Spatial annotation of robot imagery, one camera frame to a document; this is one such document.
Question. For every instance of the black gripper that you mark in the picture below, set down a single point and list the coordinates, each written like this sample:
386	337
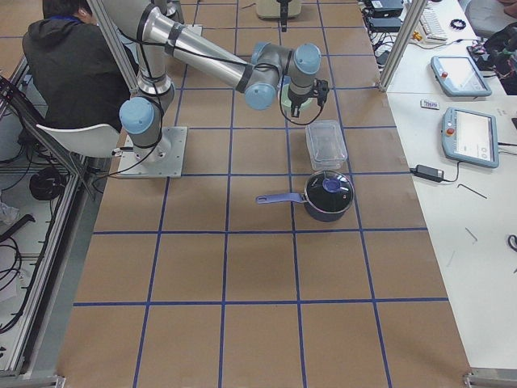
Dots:
297	101
284	15

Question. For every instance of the green bowl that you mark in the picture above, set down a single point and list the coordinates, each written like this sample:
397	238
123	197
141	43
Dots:
285	101

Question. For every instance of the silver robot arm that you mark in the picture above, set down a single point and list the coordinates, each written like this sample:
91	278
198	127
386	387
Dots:
259	80
234	14

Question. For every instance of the clear plastic container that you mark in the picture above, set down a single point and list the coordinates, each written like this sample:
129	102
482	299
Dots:
326	145

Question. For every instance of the dark blue saucepan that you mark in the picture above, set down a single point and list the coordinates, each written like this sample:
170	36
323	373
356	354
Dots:
326	197

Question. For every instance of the white keyboard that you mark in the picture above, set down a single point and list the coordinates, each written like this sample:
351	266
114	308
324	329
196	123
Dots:
430	27

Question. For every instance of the black power adapter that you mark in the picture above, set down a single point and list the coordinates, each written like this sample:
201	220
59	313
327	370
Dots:
428	173

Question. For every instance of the blue teach pendant far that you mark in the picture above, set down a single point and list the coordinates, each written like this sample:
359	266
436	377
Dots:
459	77

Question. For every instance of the blue teach pendant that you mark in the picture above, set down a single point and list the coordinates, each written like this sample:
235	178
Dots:
471	137
459	77

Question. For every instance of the blue teach pendant near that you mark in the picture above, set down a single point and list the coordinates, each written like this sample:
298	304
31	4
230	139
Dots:
471	137

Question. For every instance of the white chair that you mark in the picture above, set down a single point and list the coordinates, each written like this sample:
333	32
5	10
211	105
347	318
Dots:
97	141

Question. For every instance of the person in black jacket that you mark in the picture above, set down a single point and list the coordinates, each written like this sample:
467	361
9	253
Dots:
73	68

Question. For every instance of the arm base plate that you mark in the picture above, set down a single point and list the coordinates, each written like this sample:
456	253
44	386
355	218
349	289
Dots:
165	160
195	28

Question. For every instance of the aluminium frame post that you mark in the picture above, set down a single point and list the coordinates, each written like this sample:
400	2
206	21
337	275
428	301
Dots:
410	22

